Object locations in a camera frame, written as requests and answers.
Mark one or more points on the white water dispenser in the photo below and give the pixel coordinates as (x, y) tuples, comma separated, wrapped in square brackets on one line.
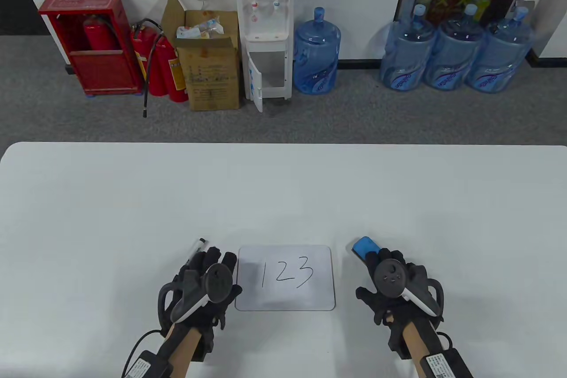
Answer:
[(266, 19)]

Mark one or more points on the person's left hand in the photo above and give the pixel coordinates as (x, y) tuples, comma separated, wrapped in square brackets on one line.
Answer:
[(217, 256)]

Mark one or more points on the small white whiteboard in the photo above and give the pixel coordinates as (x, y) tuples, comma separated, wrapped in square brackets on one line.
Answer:
[(283, 298)]

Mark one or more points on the white black-capped marker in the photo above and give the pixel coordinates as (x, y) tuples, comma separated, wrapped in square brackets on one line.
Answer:
[(200, 246)]

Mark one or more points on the red fire extinguisher cabinet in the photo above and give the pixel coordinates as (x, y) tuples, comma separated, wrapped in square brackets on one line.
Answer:
[(102, 72)]

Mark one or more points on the person's right forearm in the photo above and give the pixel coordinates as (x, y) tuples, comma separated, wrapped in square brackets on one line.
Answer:
[(416, 342)]

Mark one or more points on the black right wrist sensor box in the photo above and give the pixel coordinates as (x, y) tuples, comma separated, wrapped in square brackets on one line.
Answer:
[(443, 364)]

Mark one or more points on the person's left forearm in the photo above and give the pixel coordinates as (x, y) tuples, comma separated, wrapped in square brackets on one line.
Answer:
[(184, 347)]

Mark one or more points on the black left wrist sensor box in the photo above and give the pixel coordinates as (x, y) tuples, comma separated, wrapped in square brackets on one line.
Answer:
[(146, 367)]

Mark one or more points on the black white right hand controller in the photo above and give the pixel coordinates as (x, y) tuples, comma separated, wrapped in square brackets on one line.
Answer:
[(392, 276)]

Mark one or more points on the black wrist sensor box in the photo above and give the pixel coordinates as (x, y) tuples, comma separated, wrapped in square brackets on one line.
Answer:
[(443, 364), (146, 367)]

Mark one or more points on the blue water jug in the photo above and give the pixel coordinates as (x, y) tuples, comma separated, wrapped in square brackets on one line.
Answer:
[(500, 59), (316, 54), (454, 54), (405, 59)]

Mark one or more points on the person's right hand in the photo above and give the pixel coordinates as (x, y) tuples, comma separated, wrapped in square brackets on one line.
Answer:
[(367, 296)]

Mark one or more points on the blue whiteboard eraser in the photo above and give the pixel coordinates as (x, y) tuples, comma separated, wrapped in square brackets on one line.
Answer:
[(365, 246)]

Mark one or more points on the crumpled plastic rubbish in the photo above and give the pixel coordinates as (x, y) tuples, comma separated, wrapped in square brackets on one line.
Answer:
[(199, 30)]

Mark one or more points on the open cardboard box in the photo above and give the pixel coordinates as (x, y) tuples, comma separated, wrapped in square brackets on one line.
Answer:
[(212, 81)]

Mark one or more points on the red fire extinguisher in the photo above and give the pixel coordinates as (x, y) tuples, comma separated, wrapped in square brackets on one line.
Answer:
[(148, 54), (175, 81), (99, 37)]

